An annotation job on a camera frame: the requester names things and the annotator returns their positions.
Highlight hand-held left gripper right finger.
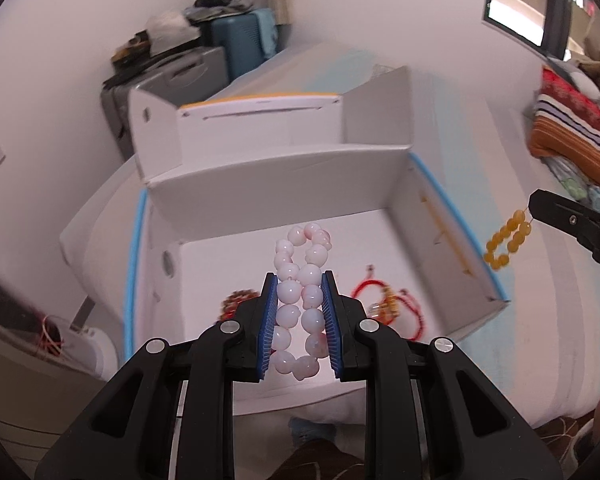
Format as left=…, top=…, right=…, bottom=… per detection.
left=321, top=270, right=565, bottom=480

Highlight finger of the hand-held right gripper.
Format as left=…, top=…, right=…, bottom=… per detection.
left=527, top=189, right=600, bottom=278

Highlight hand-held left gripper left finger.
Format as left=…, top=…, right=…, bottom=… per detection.
left=35, top=272, right=280, bottom=480

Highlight white bead bracelet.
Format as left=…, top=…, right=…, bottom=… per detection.
left=272, top=222, right=333, bottom=380

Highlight yellow bead bracelet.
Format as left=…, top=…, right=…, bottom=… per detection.
left=483, top=210, right=532, bottom=270

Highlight white cardboard box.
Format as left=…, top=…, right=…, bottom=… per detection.
left=59, top=65, right=511, bottom=416

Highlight floral blanket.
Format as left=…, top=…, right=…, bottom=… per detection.
left=547, top=155, right=600, bottom=221

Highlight striped folded blankets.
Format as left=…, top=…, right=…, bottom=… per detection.
left=527, top=67, right=600, bottom=188

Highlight white pillow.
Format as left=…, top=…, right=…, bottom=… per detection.
left=547, top=57, right=588, bottom=86

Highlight white plastic device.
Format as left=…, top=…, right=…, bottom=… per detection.
left=67, top=300, right=118, bottom=378

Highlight window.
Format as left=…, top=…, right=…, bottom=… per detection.
left=482, top=0, right=596, bottom=61

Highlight grey suitcase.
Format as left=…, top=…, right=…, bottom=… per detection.
left=101, top=46, right=231, bottom=161

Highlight blue suitcase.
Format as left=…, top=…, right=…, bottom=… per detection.
left=211, top=10, right=266, bottom=83

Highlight light blue cloth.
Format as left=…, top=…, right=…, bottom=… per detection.
left=252, top=7, right=279, bottom=58

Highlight white plastic bag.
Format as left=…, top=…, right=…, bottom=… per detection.
left=145, top=10, right=201, bottom=56

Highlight dark small items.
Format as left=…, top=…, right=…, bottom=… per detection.
left=112, top=32, right=151, bottom=63

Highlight black clothes pile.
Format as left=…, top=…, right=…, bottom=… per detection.
left=185, top=0, right=253, bottom=23

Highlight red string bracelet gold bead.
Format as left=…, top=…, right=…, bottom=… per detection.
left=351, top=267, right=398, bottom=321

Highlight orange cable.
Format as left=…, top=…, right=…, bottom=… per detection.
left=40, top=315, right=66, bottom=358

